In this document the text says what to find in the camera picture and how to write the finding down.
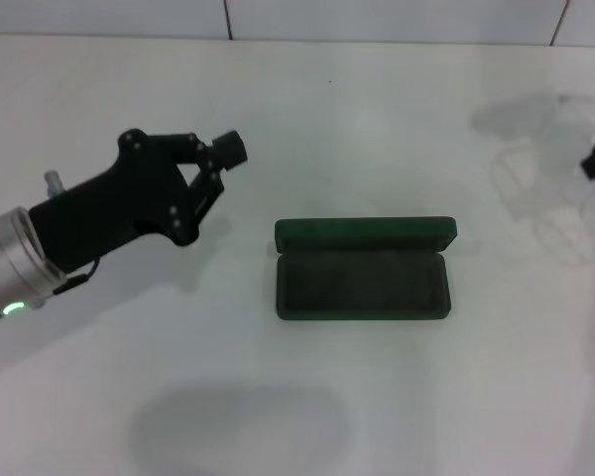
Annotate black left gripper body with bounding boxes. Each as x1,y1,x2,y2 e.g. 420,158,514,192
28,127,203,275

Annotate clear transparent glasses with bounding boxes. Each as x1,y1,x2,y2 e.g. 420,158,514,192
492,90,595,265

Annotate green glasses case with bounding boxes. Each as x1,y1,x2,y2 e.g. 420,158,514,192
273,215,459,322

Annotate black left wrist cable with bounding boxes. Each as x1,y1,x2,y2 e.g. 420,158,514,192
53,256,101,295

